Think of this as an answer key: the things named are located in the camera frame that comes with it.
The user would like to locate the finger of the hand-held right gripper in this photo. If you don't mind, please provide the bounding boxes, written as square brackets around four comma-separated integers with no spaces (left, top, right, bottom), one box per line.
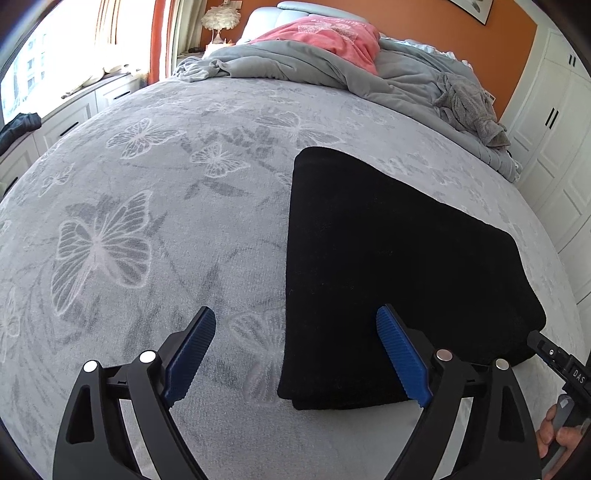
[527,329,571,381]

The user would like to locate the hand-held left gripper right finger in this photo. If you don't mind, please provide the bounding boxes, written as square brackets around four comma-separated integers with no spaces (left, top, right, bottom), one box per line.
[375,303,543,480]

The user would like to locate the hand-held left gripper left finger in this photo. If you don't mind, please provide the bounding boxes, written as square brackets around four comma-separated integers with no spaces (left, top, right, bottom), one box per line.
[52,305,217,480]

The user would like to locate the black pants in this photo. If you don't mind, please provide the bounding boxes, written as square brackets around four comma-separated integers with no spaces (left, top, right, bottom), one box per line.
[277,147,548,411]

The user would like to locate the person's right hand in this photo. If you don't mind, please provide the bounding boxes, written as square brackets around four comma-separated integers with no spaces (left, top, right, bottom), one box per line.
[537,404,585,460]

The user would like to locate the grey butterfly bedspread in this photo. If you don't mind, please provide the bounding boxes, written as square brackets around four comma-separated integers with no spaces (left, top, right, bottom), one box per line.
[0,74,591,480]

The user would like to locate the white wardrobe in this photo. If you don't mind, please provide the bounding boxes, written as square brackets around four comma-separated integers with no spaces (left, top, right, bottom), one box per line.
[499,28,591,305]

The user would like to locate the crumpled grey garment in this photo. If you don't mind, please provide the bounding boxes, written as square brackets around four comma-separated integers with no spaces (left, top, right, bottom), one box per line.
[433,71,511,148]

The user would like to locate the white drawer cabinet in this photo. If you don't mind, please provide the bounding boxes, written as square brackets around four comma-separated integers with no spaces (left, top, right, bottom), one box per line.
[0,74,151,199]

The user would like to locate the dark blue clothing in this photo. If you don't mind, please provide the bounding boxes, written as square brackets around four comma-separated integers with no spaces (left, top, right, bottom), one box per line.
[0,112,42,155]

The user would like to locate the pale crumpled cloth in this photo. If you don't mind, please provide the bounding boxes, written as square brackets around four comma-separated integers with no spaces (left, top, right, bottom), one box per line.
[60,62,144,100]

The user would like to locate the white nightstand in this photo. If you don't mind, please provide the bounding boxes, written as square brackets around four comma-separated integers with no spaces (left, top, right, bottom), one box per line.
[175,44,218,75]

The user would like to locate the white ruffled pillow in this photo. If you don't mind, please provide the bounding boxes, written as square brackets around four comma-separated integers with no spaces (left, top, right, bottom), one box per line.
[383,37,472,68]

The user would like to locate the grey duvet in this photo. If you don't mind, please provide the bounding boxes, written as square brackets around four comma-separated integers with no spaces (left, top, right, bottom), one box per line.
[173,37,522,183]

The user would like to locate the orange curtain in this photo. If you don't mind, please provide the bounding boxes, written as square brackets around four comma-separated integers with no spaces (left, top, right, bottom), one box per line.
[95,0,116,47]
[148,0,174,86]

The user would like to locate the pink pillow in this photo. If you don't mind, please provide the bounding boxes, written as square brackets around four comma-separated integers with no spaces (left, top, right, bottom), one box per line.
[249,13,382,75]

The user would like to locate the window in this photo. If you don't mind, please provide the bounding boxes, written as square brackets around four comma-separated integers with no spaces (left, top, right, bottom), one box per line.
[0,0,153,125]

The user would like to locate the white feather table lamp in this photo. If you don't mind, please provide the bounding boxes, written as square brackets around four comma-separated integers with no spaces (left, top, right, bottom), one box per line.
[202,2,241,47]

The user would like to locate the framed wall picture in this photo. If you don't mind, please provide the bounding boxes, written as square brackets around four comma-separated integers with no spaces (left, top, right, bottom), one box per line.
[448,0,492,26]

